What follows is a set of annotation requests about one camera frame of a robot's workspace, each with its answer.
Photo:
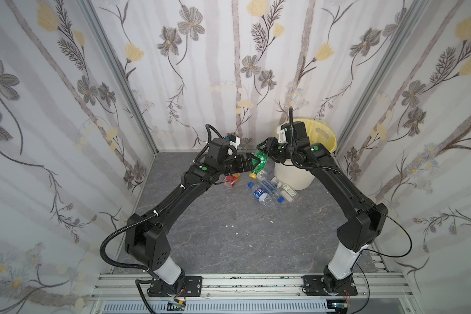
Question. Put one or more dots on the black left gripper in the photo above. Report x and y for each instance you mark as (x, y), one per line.
(243, 161)

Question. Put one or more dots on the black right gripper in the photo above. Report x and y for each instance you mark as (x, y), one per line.
(273, 147)

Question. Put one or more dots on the dark green bottle yellow cap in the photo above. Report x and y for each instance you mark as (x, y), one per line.
(259, 164)

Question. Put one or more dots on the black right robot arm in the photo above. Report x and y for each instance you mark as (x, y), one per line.
(365, 219)

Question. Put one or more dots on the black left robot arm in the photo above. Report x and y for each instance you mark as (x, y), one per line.
(146, 235)

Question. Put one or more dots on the white bin with yellow bag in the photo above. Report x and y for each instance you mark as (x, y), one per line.
(318, 133)

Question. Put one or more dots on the clear bottle white cap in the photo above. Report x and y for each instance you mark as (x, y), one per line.
(261, 175)

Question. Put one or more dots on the red yellow label bottle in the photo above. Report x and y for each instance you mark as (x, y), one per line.
(231, 180)

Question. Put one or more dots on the blue label clear bottle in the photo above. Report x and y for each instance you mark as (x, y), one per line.
(271, 189)

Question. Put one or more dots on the clear bottle white green label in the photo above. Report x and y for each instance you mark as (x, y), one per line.
(284, 190)

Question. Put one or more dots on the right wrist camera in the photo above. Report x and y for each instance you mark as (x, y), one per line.
(281, 135)

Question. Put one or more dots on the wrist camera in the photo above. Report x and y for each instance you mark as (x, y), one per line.
(234, 140)
(281, 135)

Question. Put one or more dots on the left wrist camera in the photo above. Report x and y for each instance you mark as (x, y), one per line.
(234, 140)

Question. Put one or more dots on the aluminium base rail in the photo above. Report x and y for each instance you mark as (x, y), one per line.
(258, 293)

